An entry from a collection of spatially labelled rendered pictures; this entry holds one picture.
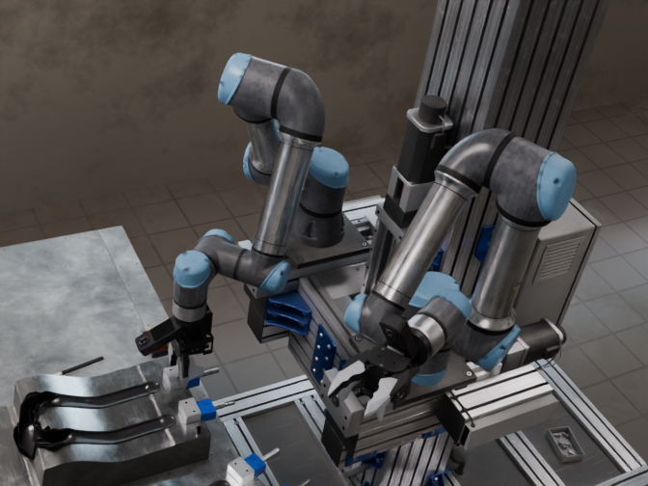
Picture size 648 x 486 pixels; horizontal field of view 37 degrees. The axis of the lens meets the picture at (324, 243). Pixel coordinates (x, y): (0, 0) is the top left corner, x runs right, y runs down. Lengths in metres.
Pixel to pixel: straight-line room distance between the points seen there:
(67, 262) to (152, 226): 1.44
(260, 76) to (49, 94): 2.02
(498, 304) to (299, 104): 0.59
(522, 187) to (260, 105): 0.60
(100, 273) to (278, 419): 0.82
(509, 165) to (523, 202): 0.08
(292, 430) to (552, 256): 1.12
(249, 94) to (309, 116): 0.14
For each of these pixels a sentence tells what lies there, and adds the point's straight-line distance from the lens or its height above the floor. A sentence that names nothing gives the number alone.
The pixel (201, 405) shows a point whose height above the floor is 0.90.
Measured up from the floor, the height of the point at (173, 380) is 0.92.
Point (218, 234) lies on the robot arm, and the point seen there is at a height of 1.25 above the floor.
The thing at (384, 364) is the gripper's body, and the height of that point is 1.47.
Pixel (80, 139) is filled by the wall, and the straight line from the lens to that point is 4.14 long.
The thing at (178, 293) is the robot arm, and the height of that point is 1.19.
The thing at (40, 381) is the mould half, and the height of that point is 0.93.
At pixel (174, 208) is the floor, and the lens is 4.28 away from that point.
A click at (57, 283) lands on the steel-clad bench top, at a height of 0.80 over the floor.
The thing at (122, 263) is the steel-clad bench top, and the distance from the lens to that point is 2.76.
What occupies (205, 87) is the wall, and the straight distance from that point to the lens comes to 4.21.
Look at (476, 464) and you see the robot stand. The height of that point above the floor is 0.21.
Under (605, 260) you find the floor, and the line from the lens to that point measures 4.56.
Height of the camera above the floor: 2.61
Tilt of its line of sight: 38 degrees down
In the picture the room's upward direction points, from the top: 10 degrees clockwise
